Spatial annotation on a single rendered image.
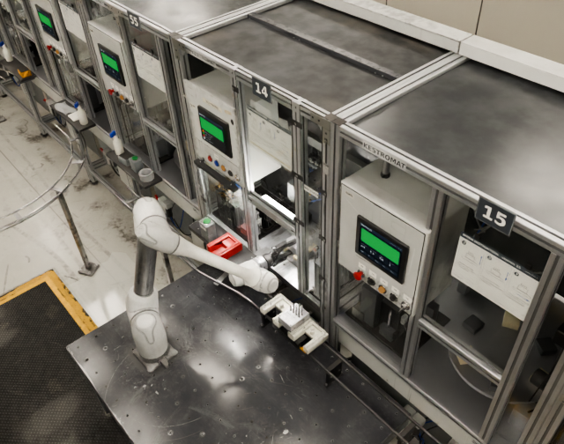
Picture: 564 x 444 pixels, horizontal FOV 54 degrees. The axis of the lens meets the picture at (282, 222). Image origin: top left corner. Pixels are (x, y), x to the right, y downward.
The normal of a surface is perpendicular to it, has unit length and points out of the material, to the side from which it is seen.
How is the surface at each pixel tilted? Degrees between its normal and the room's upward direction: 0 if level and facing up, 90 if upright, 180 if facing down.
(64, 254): 0
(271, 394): 0
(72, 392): 0
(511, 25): 90
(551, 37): 90
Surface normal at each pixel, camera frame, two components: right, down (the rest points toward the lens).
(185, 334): -0.04, -0.75
